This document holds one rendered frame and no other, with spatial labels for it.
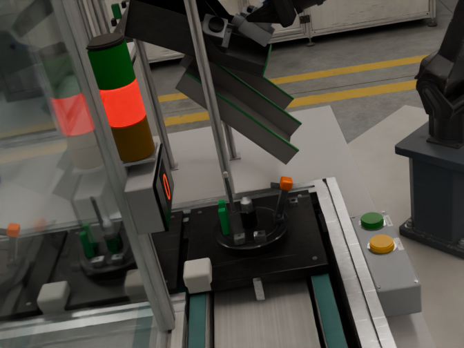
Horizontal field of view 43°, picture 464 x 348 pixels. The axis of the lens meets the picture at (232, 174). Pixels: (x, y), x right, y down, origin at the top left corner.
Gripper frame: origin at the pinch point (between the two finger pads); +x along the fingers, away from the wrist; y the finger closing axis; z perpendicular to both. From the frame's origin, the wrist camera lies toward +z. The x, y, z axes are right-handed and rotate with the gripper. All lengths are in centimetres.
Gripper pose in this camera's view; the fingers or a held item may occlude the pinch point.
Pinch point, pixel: (264, 10)
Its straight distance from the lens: 120.8
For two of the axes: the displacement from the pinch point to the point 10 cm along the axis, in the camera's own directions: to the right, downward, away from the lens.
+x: -8.8, 2.8, 3.8
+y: -2.1, 4.8, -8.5
